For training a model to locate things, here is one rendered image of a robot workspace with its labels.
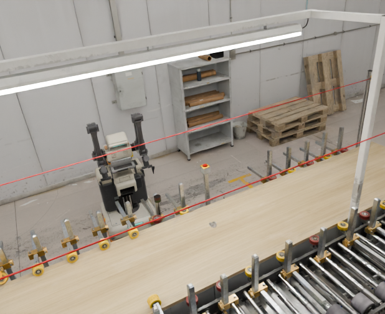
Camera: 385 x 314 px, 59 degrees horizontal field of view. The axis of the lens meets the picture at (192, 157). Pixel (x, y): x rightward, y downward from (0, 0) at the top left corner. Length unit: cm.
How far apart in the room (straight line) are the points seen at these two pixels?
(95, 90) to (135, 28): 106
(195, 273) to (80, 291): 81
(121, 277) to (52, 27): 349
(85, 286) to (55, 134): 314
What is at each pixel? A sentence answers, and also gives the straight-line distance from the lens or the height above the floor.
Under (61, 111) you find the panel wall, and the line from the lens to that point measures 531.
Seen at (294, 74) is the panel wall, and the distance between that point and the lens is 713.
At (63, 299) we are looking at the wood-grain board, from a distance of 268.
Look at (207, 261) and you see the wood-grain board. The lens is 265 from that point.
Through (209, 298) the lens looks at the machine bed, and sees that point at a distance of 269.
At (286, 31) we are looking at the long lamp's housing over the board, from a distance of 273.
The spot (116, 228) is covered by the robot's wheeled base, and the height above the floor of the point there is 27.
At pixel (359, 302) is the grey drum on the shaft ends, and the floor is 84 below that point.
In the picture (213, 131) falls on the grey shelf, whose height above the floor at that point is 17.
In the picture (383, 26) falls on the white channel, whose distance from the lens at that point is 251.
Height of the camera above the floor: 279
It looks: 28 degrees down
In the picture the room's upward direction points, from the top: 5 degrees counter-clockwise
